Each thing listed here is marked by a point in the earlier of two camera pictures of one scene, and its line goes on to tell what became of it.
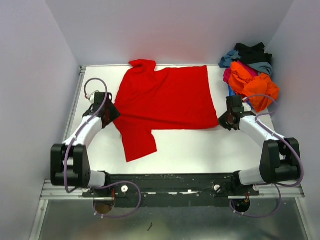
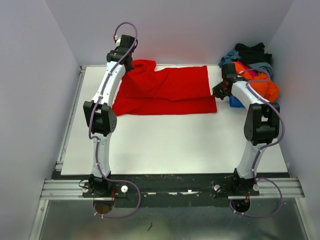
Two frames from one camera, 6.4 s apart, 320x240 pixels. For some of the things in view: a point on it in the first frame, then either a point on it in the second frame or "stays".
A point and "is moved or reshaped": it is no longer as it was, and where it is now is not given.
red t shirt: [148, 98] is moved or reshaped
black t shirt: [254, 54] stays
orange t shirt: [260, 89] stays
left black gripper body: [114, 114] to [129, 68]
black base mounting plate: [174, 190] stays
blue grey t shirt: [262, 67] stays
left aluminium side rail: [81, 71] stays
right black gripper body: [224, 120] to [218, 91]
